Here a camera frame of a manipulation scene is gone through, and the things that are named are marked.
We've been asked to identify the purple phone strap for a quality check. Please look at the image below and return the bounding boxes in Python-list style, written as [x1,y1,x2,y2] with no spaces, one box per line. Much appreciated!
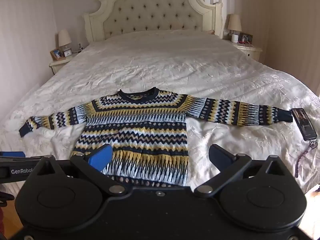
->
[295,140,319,178]

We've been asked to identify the cream tufted headboard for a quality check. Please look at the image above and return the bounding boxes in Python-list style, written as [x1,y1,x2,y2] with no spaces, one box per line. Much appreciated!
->
[83,0,223,43]

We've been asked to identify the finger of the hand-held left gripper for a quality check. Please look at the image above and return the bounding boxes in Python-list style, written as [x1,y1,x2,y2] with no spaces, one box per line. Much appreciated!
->
[0,151,26,158]

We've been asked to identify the beige shade table lamp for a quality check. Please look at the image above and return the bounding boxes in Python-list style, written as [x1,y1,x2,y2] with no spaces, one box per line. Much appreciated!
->
[227,14,242,36]
[58,29,72,54]

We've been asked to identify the wooden photo frame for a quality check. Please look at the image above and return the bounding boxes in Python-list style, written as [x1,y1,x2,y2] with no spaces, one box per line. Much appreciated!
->
[50,48,66,61]

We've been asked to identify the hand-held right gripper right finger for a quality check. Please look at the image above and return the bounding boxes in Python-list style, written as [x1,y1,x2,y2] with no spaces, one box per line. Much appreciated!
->
[194,144,293,197]

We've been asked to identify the bed with white bedspread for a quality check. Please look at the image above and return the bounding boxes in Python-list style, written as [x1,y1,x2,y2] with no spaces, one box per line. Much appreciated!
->
[0,29,320,198]

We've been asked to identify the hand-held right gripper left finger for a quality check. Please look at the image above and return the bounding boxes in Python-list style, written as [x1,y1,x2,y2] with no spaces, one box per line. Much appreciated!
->
[27,144,127,194]

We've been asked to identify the navy yellow zigzag knit sweater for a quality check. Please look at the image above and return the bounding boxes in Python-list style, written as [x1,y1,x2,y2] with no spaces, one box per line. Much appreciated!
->
[19,87,293,187]

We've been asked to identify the cream nightstand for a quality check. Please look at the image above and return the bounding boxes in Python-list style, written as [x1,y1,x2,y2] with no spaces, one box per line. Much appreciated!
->
[49,52,83,75]
[229,39,263,62]

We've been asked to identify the black smartphone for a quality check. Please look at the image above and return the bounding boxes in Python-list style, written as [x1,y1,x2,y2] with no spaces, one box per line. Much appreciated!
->
[291,108,318,141]

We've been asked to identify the dark photo frame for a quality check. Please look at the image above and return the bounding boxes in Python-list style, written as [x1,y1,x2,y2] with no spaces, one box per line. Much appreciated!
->
[238,32,254,44]

